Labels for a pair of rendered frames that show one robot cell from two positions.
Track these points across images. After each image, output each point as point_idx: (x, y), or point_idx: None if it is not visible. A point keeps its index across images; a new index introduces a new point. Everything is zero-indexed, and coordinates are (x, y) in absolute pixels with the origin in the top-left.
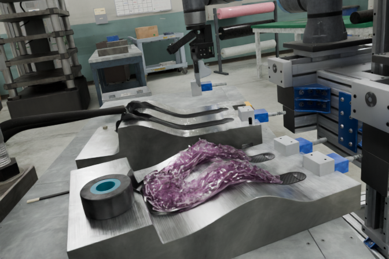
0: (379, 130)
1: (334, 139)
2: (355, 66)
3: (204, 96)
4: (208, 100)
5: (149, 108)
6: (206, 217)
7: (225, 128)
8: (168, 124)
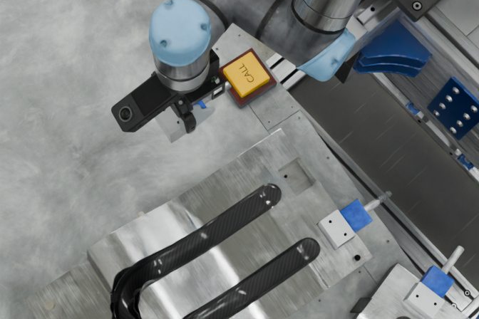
0: None
1: (418, 96)
2: None
3: None
4: (118, 6)
5: (160, 279)
6: None
7: (320, 282)
8: (219, 303)
